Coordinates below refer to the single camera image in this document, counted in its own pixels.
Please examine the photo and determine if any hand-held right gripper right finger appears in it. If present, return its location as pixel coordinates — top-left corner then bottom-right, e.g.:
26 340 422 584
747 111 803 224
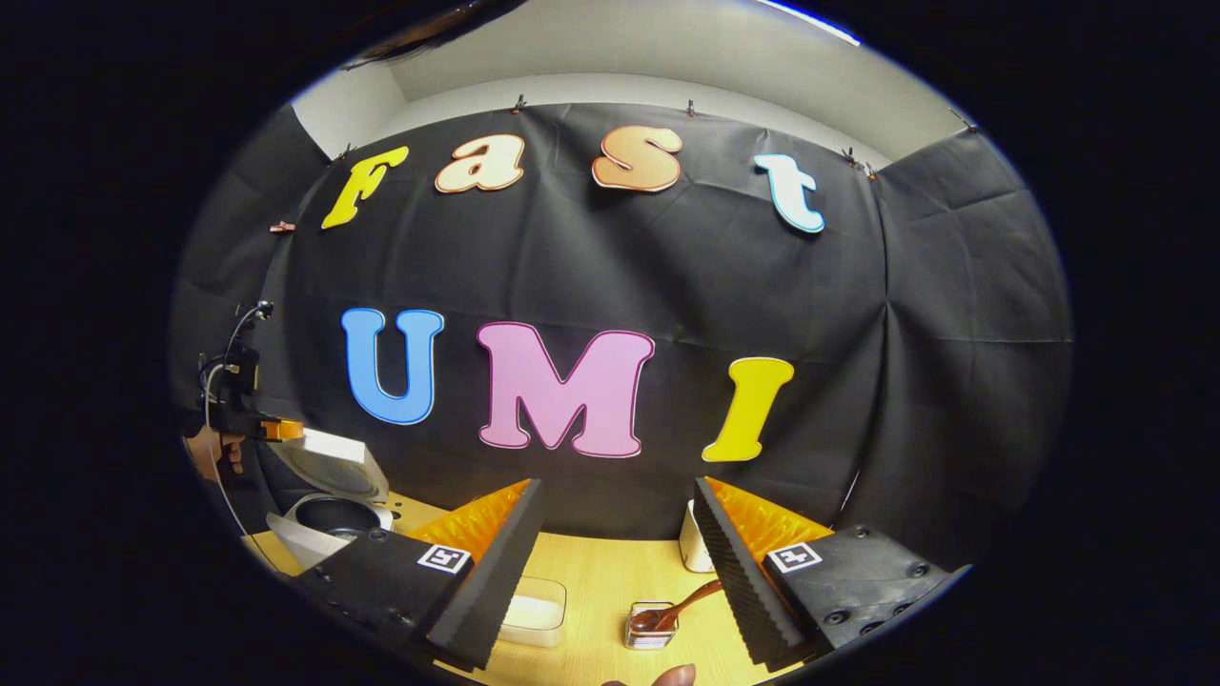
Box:
693 477 954 668

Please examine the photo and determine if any white toaster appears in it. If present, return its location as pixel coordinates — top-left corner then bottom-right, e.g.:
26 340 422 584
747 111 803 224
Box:
679 498 716 574

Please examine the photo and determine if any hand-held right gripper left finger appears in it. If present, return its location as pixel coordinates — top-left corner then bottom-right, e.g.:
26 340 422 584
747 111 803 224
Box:
291 478 547 673

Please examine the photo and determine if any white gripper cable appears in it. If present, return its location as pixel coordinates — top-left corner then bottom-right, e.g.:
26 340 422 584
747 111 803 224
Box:
203 303 279 575

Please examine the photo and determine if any white rice cooker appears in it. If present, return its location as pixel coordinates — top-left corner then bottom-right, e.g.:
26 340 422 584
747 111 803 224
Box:
265 427 397 573

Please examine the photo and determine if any white rice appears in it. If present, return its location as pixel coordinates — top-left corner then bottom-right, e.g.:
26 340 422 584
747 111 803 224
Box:
500 595 563 632

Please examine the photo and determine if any brown wooden spoon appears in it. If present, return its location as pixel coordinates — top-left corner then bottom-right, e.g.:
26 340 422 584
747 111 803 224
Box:
631 578 725 635

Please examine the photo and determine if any metal wire chopstick holder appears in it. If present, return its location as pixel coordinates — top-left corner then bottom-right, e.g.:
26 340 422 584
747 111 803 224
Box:
624 600 680 651

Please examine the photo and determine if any black backdrop cloth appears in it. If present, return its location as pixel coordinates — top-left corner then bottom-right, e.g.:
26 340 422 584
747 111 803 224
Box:
170 100 1076 573

